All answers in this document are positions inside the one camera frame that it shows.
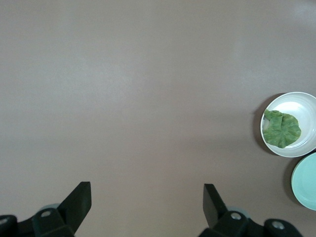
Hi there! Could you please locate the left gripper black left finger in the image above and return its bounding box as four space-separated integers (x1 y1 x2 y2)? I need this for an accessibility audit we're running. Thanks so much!
32 182 92 237

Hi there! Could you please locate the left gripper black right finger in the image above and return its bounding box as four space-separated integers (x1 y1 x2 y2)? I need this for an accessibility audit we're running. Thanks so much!
198 183 250 237

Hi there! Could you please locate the green lettuce leaf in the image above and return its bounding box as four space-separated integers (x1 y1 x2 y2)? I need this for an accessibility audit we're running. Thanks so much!
262 109 302 149

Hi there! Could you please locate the pale green round plate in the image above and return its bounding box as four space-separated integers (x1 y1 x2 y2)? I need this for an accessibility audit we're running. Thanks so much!
291 152 316 211

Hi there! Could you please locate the beige round plate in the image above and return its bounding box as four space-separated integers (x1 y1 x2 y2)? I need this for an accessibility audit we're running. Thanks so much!
260 91 316 158

